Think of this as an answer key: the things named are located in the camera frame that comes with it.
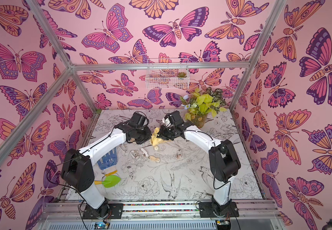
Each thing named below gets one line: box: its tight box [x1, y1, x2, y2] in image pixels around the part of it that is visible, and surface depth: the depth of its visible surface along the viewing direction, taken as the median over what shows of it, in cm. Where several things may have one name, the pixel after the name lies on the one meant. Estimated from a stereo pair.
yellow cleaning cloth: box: [149, 127, 172, 151], surface depth 87 cm
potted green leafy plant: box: [180, 87, 228, 129], surface depth 98 cm
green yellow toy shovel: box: [94, 170, 122, 188], surface depth 87 cm
